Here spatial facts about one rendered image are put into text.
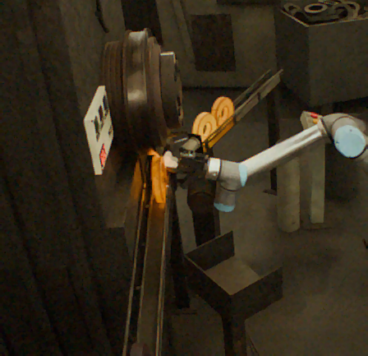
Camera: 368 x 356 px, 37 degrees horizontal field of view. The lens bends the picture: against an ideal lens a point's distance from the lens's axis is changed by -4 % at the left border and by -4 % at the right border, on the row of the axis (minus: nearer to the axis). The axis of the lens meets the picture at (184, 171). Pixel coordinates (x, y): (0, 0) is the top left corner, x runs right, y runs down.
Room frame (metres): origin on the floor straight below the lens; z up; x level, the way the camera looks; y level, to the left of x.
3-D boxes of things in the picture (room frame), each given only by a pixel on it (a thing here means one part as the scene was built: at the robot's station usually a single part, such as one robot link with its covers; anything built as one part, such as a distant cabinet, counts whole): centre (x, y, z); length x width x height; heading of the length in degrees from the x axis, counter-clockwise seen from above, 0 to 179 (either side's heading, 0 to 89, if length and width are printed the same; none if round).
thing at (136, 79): (1.93, 0.10, 1.11); 0.47 x 0.06 x 0.47; 174
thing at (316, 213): (2.54, -0.70, 0.31); 0.24 x 0.16 x 0.62; 174
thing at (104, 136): (1.60, 0.24, 1.15); 0.26 x 0.02 x 0.18; 174
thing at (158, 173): (1.93, 0.10, 0.75); 0.18 x 0.03 x 0.18; 173
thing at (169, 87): (1.92, 0.00, 1.11); 0.28 x 0.06 x 0.28; 174
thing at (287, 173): (2.51, -0.54, 0.26); 0.12 x 0.12 x 0.52
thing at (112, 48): (1.94, 0.18, 1.12); 0.47 x 0.10 x 0.47; 174
